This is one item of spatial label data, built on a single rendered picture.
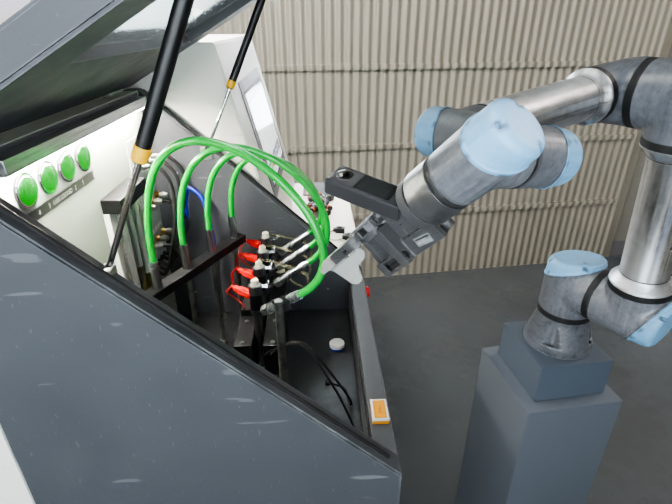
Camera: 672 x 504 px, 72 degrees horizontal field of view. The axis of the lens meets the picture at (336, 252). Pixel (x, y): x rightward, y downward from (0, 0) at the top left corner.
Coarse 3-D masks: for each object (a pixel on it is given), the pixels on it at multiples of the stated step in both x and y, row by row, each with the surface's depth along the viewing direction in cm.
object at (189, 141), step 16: (176, 144) 78; (192, 144) 77; (208, 144) 76; (224, 144) 75; (160, 160) 81; (256, 160) 74; (272, 176) 74; (288, 192) 74; (144, 208) 87; (304, 208) 74; (144, 224) 89; (320, 240) 76; (320, 256) 77; (320, 272) 78; (304, 288) 82
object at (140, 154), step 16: (176, 0) 44; (192, 0) 45; (176, 16) 45; (176, 32) 45; (160, 48) 47; (176, 48) 46; (160, 64) 47; (160, 80) 48; (160, 96) 48; (144, 112) 49; (160, 112) 50; (144, 128) 50; (144, 144) 51; (144, 160) 52; (128, 192) 54; (128, 208) 55; (112, 256) 58; (112, 272) 58
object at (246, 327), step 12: (276, 276) 124; (276, 288) 119; (288, 288) 128; (240, 324) 105; (252, 324) 105; (240, 336) 101; (252, 336) 101; (264, 336) 101; (276, 336) 101; (288, 336) 124; (240, 348) 98; (252, 348) 100; (264, 348) 98; (252, 360) 100; (264, 360) 100; (276, 360) 100; (276, 372) 101
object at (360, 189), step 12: (348, 168) 64; (336, 180) 62; (348, 180) 62; (360, 180) 62; (372, 180) 62; (336, 192) 62; (348, 192) 61; (360, 192) 60; (372, 192) 60; (384, 192) 60; (360, 204) 61; (372, 204) 60; (384, 204) 59; (396, 204) 58; (384, 216) 60; (396, 216) 59
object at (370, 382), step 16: (352, 288) 125; (352, 304) 118; (368, 304) 118; (352, 320) 121; (368, 320) 111; (352, 336) 122; (368, 336) 106; (368, 352) 101; (368, 368) 96; (368, 384) 92; (368, 400) 88; (368, 416) 85; (368, 432) 81; (384, 432) 81
